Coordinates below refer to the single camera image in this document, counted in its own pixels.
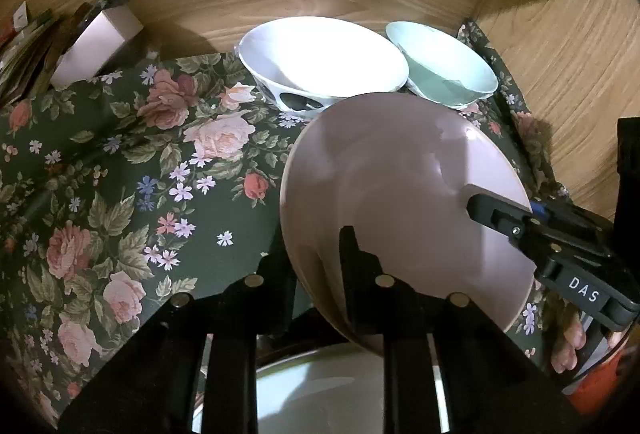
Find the pink bowl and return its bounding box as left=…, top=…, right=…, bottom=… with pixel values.
left=279, top=92, right=538, bottom=355

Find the green plate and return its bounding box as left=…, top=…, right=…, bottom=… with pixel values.
left=192, top=346, right=451, bottom=434

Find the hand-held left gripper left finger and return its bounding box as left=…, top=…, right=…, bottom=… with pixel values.
left=57, top=253, right=302, bottom=434

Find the white bowl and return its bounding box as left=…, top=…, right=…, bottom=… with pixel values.
left=237, top=16, right=410, bottom=119

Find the small white box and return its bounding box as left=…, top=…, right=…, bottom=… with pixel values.
left=50, top=8, right=145, bottom=89

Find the dark floral tablecloth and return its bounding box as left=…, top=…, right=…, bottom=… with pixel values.
left=0, top=21, right=621, bottom=430

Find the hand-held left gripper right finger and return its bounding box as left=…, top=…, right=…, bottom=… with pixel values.
left=339, top=225, right=568, bottom=434

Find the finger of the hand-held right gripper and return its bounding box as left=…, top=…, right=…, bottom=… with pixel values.
left=530, top=200, right=617, bottom=259
left=466, top=192, right=557, bottom=265

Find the green bowl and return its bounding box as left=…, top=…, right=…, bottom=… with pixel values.
left=385, top=21, right=498, bottom=109

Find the black rectangular object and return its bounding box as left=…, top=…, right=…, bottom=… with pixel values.
left=617, top=116, right=640, bottom=175

